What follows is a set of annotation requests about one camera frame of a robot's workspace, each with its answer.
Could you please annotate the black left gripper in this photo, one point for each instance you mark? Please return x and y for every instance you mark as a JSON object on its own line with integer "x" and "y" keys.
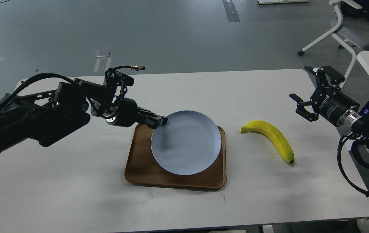
{"x": 128, "y": 113}

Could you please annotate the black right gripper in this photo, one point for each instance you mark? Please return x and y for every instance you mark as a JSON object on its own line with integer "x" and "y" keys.
{"x": 330, "y": 104}

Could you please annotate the light blue round plate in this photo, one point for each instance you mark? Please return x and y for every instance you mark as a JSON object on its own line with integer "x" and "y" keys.
{"x": 189, "y": 143}

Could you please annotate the yellow banana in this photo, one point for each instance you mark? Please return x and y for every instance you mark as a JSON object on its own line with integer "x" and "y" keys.
{"x": 274, "y": 135}

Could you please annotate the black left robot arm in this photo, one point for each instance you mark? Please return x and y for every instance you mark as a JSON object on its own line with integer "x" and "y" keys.
{"x": 48, "y": 107}

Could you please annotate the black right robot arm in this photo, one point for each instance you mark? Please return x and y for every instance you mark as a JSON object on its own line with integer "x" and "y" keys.
{"x": 358, "y": 123}

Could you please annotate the brown wooden tray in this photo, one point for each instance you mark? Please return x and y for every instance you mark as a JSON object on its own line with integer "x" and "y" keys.
{"x": 143, "y": 170}

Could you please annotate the white grey office chair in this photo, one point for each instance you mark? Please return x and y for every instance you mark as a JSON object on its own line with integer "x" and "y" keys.
{"x": 345, "y": 30}

